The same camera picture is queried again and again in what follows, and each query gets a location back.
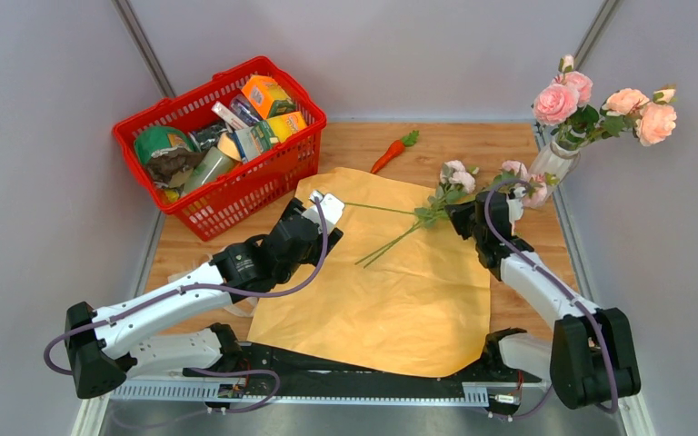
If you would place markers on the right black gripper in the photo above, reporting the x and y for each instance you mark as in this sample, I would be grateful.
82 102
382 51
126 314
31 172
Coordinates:
456 213

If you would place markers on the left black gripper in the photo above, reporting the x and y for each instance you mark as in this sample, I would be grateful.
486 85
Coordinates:
295 206

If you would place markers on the pale pink rose stem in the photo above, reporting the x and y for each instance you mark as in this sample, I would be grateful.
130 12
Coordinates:
456 182

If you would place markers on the cream ribbon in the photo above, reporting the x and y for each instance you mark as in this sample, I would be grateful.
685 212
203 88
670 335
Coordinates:
237 304

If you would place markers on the orange wrapping paper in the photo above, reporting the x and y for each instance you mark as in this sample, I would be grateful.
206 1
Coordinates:
421 309

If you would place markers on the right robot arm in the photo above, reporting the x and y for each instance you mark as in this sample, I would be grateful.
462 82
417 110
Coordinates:
591 358

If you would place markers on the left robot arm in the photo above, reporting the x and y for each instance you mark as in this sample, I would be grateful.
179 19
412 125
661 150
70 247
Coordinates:
102 348

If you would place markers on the white ribbed ceramic vase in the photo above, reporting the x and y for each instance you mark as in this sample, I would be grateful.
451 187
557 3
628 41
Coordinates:
553 163

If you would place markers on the red plastic shopping basket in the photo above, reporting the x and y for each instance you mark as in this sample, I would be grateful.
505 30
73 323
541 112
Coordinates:
216 207

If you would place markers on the orange toy carrot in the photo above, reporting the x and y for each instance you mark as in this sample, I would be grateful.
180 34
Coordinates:
396 148

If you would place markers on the green scrub sponge box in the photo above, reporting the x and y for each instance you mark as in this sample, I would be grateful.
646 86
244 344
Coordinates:
255 140

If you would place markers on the green cylinder bottle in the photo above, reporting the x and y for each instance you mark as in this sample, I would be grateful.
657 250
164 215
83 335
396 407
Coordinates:
214 164

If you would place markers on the yellow sponge pack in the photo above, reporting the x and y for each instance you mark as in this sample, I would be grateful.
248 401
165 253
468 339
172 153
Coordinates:
284 126

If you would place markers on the dark snack packet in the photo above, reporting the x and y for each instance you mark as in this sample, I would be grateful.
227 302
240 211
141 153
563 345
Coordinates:
209 136

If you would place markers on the white red small box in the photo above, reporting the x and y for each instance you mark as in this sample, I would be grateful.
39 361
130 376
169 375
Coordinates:
233 121

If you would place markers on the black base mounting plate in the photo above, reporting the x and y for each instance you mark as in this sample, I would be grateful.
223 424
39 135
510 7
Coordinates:
302 375

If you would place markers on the orange green box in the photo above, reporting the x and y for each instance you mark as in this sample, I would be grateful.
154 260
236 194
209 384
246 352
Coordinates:
267 97

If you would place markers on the brown crumpled bag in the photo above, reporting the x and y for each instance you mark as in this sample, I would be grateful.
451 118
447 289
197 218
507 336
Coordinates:
172 168

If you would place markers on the green round package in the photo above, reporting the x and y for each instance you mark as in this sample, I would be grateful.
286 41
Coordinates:
158 140

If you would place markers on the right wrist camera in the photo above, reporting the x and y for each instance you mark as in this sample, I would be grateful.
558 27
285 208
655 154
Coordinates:
515 203

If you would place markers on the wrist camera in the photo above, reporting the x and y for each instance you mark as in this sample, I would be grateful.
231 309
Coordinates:
515 203
326 211

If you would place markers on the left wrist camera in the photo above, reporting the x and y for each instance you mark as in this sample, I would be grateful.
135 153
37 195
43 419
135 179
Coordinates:
326 211

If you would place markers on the aluminium rail frame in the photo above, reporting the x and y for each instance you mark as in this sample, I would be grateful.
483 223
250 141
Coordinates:
262 386

